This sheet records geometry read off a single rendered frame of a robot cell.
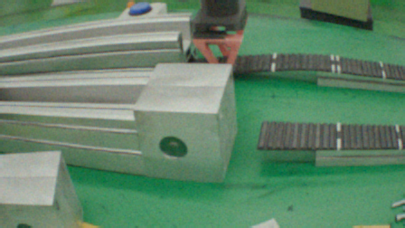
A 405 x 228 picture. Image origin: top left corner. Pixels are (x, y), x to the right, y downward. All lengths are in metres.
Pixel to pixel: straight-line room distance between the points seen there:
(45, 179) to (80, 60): 0.34
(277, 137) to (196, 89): 0.11
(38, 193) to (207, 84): 0.25
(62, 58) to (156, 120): 0.31
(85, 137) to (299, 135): 0.26
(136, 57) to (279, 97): 0.21
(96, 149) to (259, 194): 0.20
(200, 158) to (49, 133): 0.21
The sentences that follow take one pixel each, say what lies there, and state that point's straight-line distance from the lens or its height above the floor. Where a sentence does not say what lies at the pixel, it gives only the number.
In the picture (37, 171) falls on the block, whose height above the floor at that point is 0.87.
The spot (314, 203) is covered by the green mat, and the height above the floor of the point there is 0.78.
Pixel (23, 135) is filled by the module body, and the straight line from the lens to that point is 0.67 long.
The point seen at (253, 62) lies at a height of 0.80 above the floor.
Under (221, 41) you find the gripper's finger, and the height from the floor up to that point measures 0.86.
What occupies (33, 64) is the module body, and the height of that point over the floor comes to 0.84.
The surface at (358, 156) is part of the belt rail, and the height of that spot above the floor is 0.79.
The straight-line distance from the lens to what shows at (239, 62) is 0.77.
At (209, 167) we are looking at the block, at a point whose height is 0.80.
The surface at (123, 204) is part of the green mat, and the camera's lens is 0.57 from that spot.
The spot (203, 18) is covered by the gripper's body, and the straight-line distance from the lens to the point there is 0.70.
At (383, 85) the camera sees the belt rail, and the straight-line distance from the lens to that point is 0.76.
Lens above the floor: 1.17
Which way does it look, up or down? 34 degrees down
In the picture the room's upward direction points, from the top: 6 degrees counter-clockwise
